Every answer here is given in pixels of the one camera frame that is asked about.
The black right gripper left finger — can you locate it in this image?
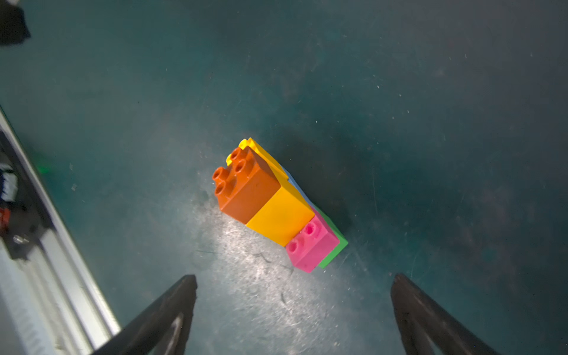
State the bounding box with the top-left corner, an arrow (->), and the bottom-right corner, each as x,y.
94,275 -> 198,354

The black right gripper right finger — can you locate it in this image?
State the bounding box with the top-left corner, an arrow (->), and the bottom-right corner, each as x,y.
390,273 -> 496,354

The green lego brick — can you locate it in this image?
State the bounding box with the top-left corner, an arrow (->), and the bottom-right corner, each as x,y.
314,206 -> 349,270

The pink lego brick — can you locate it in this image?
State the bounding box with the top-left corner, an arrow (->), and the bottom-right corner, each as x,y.
285,212 -> 340,273

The orange lego brick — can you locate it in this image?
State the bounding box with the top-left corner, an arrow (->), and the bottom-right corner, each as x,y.
212,146 -> 280,224

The yellow lego brick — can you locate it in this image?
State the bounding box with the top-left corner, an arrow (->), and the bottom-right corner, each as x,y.
226,138 -> 288,181
246,185 -> 314,247

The blue lego brick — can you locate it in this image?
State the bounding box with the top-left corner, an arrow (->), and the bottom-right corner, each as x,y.
283,167 -> 316,207

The green mat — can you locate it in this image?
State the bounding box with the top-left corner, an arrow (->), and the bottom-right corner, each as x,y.
1,1 -> 567,354

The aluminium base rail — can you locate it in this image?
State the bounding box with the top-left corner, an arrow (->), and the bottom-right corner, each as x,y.
1,116 -> 121,354

